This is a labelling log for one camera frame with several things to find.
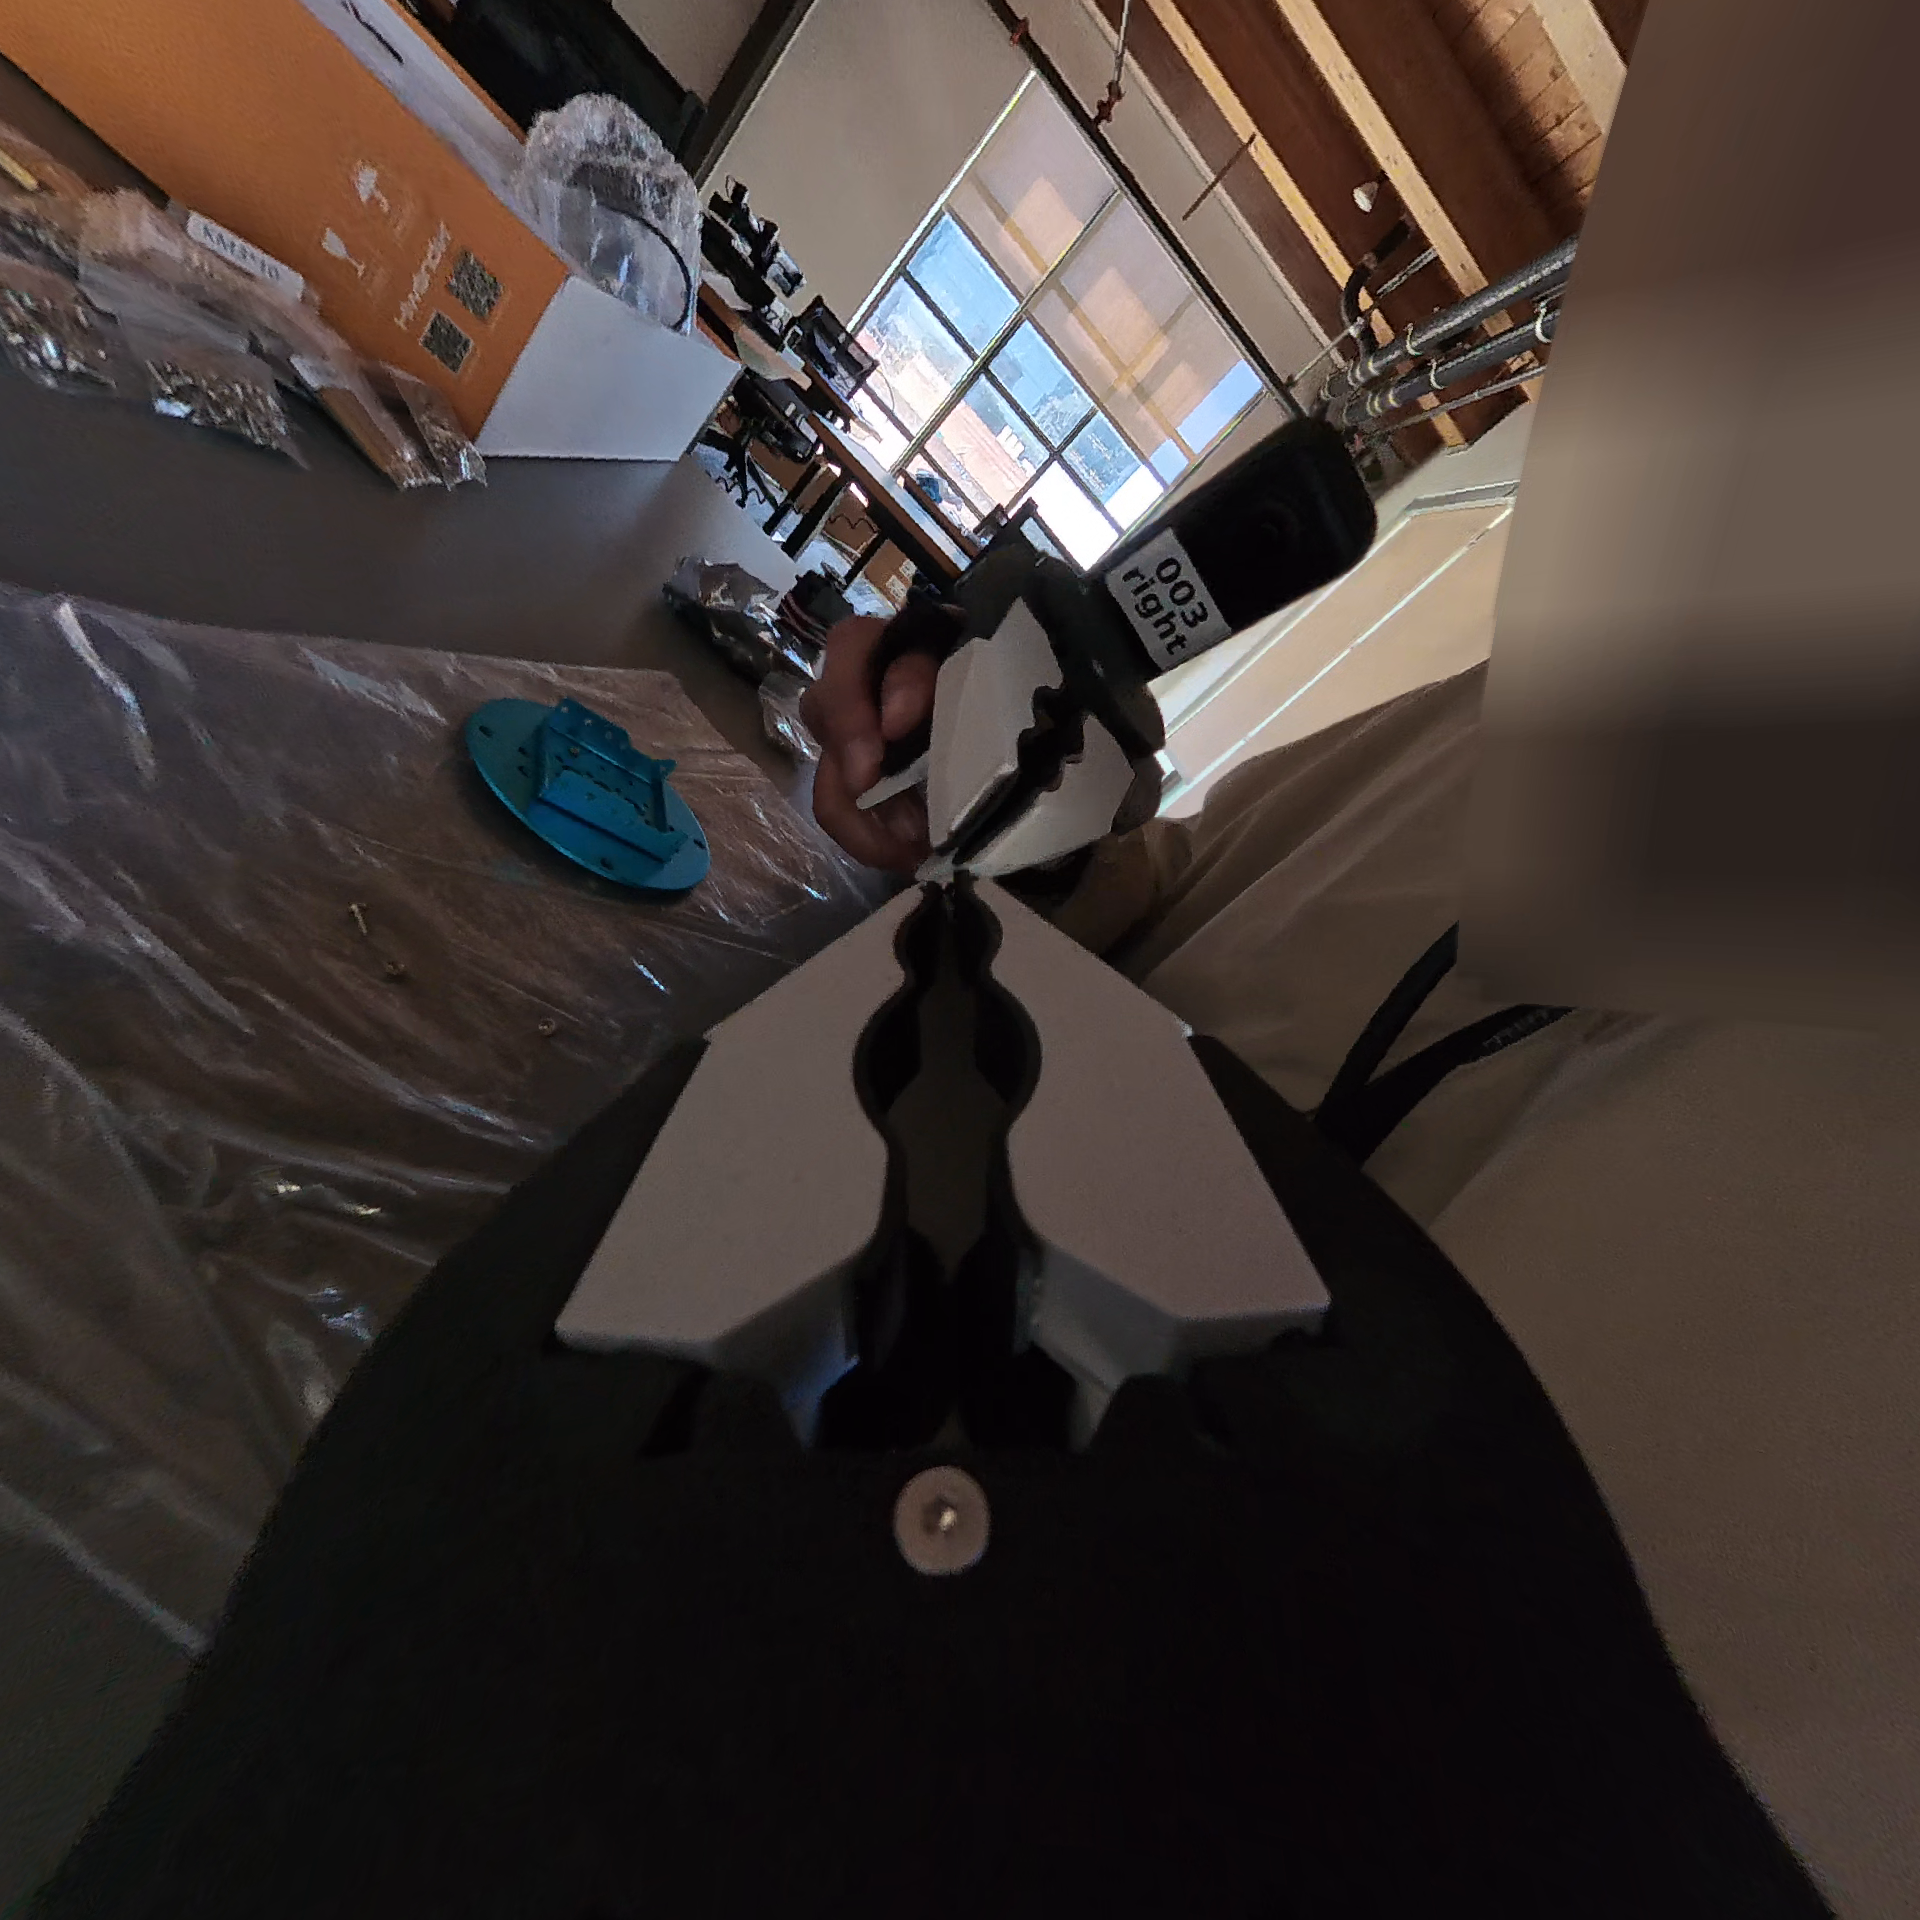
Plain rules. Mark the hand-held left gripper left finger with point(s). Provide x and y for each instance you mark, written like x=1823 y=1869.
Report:
x=720 y=1186

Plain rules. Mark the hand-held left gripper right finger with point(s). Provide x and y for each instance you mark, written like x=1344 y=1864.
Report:
x=1169 y=1186

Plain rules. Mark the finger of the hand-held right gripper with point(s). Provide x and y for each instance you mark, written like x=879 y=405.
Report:
x=983 y=720
x=1065 y=812

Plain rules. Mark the blue round plate with bracket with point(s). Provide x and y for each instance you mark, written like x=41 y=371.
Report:
x=503 y=759

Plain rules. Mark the person's right forearm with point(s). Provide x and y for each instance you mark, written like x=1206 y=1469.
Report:
x=1126 y=885

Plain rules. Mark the person's right hand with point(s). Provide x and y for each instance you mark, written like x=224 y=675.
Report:
x=858 y=720

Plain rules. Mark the large paned window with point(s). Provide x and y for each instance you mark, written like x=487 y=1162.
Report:
x=1048 y=377

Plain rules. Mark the crinkled silver foil bag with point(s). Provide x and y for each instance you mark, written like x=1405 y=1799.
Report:
x=720 y=591

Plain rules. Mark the clear plastic bag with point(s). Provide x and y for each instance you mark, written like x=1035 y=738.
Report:
x=302 y=1201

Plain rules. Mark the person's torso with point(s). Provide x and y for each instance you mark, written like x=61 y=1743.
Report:
x=1649 y=1349

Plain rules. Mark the bubble-wrapped black item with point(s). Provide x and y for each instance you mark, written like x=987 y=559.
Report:
x=600 y=195

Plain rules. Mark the pile of small hardware bags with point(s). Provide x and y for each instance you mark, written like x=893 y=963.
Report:
x=226 y=390

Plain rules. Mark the orange and white cardboard box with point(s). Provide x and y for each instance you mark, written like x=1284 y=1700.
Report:
x=269 y=137

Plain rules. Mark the metal wall pipes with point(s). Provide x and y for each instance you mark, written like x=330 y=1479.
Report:
x=1470 y=345

